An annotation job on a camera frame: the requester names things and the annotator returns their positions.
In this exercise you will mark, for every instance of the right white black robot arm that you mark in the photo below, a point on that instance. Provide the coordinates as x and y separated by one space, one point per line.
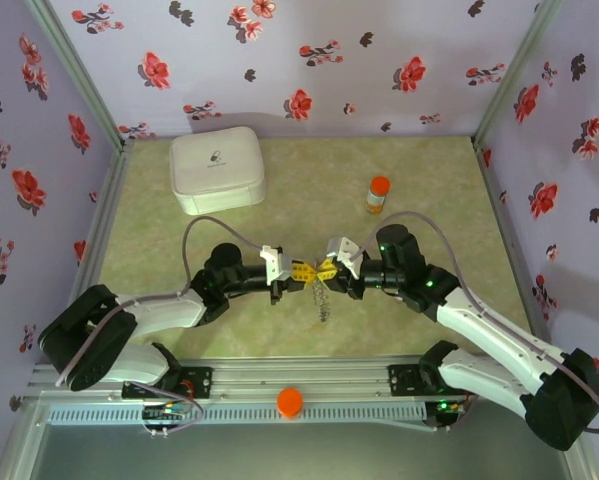
489 330

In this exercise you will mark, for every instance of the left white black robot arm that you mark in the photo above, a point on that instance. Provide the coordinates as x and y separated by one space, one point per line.
164 310

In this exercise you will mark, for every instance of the orange-capped pill bottle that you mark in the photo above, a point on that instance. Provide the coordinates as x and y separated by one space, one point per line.
378 192

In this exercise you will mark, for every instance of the white zippered pouch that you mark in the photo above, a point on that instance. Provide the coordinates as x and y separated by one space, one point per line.
216 170

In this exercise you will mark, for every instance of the orange round button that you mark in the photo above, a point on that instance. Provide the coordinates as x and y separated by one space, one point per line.
289 401

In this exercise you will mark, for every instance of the small controller circuit board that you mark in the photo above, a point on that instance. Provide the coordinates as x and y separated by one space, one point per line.
446 409
164 413

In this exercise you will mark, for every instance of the grey metal sheet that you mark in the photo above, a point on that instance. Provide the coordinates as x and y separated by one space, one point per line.
304 455

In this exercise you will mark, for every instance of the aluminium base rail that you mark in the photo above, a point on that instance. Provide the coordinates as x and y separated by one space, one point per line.
304 375

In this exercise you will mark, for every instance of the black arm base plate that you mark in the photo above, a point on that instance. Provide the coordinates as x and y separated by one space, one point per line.
401 380
199 382

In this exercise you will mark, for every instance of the aluminium side rail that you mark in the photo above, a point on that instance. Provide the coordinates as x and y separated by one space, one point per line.
96 240
516 250

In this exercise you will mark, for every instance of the aluminium frame post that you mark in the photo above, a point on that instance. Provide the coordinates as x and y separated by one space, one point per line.
81 75
514 75

